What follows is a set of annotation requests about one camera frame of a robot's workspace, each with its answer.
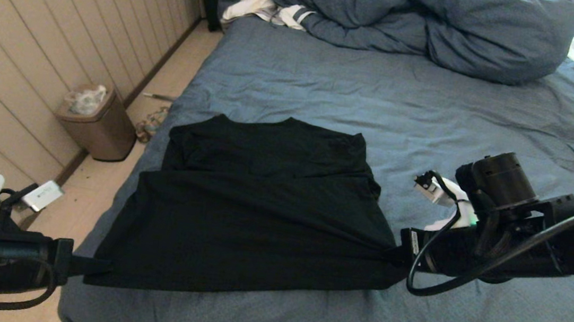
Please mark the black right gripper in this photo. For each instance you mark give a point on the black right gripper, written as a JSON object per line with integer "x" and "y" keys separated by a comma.
{"x": 419, "y": 249}

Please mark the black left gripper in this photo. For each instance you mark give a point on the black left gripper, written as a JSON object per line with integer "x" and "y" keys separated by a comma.
{"x": 58, "y": 262}

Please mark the black printed T-shirt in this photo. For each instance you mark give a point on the black printed T-shirt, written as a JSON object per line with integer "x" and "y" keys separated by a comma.
{"x": 257, "y": 243}

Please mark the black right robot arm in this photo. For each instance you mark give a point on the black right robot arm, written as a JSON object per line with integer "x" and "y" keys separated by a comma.
{"x": 539, "y": 246}

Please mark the brown trash bin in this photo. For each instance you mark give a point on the brown trash bin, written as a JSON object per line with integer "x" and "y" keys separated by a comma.
{"x": 103, "y": 133}

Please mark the blue bed sheet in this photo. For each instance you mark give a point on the blue bed sheet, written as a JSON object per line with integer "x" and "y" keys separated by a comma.
{"x": 483, "y": 123}

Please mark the patterned cloth item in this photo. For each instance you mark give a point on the patterned cloth item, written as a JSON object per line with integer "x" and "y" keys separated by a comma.
{"x": 151, "y": 125}

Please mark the clear plastic bin bag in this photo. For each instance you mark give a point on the clear plastic bin bag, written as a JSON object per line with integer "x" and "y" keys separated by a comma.
{"x": 85, "y": 101}

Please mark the blue bunched duvet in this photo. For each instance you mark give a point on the blue bunched duvet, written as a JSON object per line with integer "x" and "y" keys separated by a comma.
{"x": 440, "y": 22}

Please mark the white striped garment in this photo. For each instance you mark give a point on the white striped garment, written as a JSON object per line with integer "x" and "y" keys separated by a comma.
{"x": 250, "y": 5}

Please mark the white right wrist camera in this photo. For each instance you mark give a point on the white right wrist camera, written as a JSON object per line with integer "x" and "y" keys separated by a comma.
{"x": 453, "y": 200}

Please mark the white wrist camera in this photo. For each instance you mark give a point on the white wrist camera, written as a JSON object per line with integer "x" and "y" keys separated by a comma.
{"x": 453, "y": 200}
{"x": 43, "y": 195}

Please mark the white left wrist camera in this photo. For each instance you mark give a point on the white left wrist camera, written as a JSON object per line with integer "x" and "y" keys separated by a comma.
{"x": 43, "y": 195}

